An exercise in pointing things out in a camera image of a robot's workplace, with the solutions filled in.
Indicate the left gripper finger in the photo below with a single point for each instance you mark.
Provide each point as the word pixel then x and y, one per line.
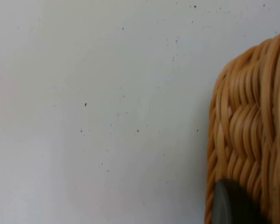
pixel 233 205

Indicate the pale wicker basket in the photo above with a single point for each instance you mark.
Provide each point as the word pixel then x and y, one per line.
pixel 247 116

